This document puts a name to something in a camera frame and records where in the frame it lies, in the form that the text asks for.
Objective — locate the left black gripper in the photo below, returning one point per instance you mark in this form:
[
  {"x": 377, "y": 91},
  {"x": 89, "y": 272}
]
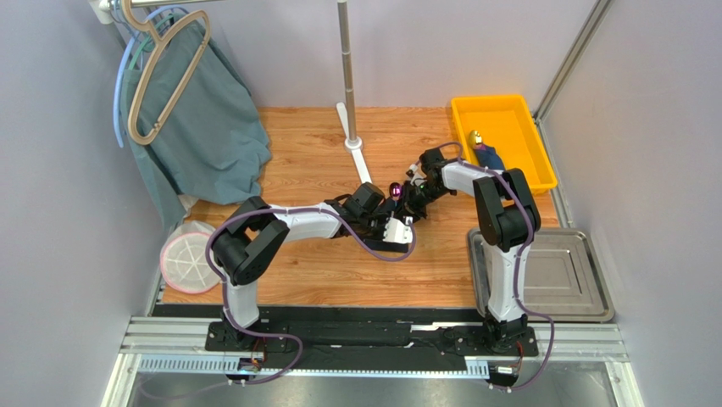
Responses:
[{"x": 383, "y": 218}]

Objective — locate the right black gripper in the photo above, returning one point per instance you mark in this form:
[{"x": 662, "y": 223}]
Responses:
[{"x": 417, "y": 199}]

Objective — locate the iridescent purple spoon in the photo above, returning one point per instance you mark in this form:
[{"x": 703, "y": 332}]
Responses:
[{"x": 396, "y": 191}]

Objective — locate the black paper napkin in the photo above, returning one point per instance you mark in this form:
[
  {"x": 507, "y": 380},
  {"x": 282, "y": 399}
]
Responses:
[{"x": 376, "y": 243}]

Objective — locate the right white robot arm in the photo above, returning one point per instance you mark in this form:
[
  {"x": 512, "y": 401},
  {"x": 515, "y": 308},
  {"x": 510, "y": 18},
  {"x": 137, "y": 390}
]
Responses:
[{"x": 508, "y": 221}]

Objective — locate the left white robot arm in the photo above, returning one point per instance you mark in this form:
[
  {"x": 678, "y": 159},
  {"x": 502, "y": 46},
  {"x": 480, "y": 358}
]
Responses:
[{"x": 242, "y": 249}]

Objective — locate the rolled dark blue napkin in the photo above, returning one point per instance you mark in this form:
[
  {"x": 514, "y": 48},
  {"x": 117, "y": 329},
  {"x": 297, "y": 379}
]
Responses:
[{"x": 488, "y": 157}]

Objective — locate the white stand base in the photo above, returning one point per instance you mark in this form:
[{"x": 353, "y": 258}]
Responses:
[{"x": 356, "y": 152}]

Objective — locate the yellow plastic bin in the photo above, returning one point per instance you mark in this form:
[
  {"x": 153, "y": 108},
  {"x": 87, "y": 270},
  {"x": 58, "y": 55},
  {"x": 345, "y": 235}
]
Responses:
[{"x": 505, "y": 124}]

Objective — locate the metal tray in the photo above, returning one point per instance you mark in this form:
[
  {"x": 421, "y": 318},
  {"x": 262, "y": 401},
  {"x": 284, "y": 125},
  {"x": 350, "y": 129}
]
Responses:
[{"x": 559, "y": 277}]

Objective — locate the pink rimmed white mesh basket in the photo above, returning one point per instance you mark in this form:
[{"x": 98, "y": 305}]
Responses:
[{"x": 182, "y": 260}]

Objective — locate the teal hanging cloth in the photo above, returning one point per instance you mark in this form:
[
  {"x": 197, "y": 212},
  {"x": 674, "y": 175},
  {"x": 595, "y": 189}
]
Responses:
[{"x": 213, "y": 146}]

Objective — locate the metal stand pole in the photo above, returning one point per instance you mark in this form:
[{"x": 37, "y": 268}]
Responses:
[{"x": 347, "y": 66}]

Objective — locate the green clothes hanger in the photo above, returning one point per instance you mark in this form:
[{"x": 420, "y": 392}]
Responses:
[{"x": 147, "y": 44}]

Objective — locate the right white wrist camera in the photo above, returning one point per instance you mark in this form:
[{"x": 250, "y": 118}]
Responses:
[{"x": 414, "y": 174}]

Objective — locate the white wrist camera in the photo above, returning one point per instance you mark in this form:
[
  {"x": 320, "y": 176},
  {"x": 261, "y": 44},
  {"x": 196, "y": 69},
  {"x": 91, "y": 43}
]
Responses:
[
  {"x": 397, "y": 231},
  {"x": 414, "y": 174}
]

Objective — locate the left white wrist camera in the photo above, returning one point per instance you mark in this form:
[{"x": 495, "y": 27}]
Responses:
[{"x": 397, "y": 231}]

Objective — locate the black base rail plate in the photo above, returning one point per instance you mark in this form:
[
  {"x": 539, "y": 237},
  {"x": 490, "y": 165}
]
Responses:
[{"x": 358, "y": 338}]

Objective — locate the aluminium frame rail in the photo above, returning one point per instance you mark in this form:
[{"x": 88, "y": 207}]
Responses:
[{"x": 186, "y": 353}]

